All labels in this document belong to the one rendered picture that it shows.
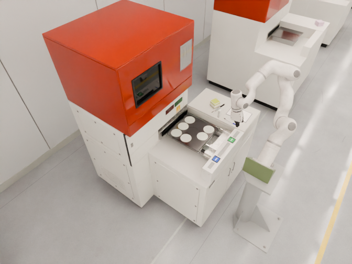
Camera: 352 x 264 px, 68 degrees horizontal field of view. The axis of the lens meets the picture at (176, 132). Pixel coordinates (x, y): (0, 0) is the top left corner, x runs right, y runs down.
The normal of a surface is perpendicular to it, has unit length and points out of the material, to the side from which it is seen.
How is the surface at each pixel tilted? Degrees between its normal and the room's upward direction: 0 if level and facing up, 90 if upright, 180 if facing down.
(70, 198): 0
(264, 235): 0
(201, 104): 0
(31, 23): 90
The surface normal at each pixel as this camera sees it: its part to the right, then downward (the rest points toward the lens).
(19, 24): 0.80, 0.43
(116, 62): -0.01, -0.69
